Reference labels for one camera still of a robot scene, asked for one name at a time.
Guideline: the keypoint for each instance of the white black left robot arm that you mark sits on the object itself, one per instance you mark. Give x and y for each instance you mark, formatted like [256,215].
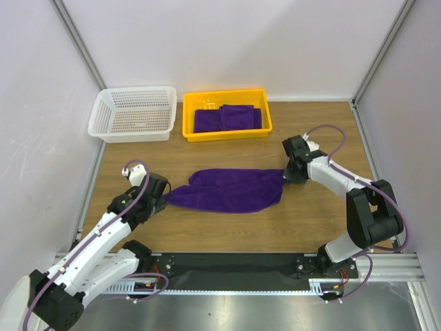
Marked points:
[60,295]

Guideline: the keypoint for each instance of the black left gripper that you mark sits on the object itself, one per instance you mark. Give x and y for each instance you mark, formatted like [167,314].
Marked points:
[160,204]

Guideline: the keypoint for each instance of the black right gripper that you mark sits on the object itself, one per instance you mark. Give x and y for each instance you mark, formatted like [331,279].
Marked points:
[294,171]

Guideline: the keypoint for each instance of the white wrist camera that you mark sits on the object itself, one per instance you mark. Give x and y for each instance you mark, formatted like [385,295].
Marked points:
[135,175]
[313,146]

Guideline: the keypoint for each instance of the aluminium frame rail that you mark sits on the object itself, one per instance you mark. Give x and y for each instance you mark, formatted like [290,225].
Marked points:
[382,267]

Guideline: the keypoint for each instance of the white slotted cable duct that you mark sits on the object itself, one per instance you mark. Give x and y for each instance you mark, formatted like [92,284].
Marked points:
[146,288]

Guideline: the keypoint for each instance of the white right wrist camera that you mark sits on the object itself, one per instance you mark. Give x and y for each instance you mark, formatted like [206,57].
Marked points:
[313,146]

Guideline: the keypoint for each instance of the yellow plastic tray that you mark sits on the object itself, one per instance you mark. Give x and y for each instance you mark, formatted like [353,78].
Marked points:
[212,100]

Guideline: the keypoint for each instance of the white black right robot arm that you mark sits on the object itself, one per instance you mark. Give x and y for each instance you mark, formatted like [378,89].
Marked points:
[371,210]

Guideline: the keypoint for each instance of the purple towel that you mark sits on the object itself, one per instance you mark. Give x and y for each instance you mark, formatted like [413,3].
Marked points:
[210,121]
[236,117]
[229,190]

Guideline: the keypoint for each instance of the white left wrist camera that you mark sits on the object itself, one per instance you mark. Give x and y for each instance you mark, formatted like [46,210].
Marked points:
[135,175]

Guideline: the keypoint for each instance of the white perforated plastic basket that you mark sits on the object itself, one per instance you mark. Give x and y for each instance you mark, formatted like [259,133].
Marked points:
[135,114]

